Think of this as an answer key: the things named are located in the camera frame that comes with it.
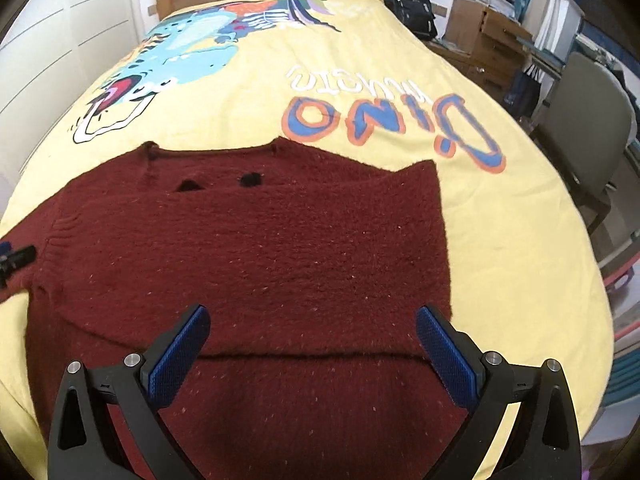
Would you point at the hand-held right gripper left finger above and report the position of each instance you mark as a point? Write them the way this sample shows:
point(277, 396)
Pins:
point(180, 355)

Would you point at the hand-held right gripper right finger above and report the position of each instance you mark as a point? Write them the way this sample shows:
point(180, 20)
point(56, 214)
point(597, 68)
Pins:
point(447, 360)

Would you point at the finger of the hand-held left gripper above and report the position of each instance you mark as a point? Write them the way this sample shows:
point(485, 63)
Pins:
point(20, 255)

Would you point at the maroon knit sweater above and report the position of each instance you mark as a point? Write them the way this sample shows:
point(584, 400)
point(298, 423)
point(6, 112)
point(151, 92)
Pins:
point(250, 260)

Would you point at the white wardrobe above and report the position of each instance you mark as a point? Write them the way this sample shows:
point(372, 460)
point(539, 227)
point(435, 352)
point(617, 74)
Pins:
point(60, 35)

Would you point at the grey chair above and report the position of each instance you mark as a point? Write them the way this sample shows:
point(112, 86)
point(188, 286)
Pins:
point(590, 125)

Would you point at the dark blue bag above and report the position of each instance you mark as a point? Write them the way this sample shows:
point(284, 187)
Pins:
point(522, 92)

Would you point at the yellow printed blanket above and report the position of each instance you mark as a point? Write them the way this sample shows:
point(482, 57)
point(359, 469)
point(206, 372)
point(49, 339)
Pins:
point(400, 50)

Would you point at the wooden drawer unit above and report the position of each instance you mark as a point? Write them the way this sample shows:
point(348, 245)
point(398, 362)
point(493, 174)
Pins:
point(492, 45)

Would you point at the cluttered desk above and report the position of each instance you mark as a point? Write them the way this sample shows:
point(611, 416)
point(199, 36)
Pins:
point(565, 45)

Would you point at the black backpack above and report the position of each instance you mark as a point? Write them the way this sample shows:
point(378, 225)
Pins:
point(412, 5)

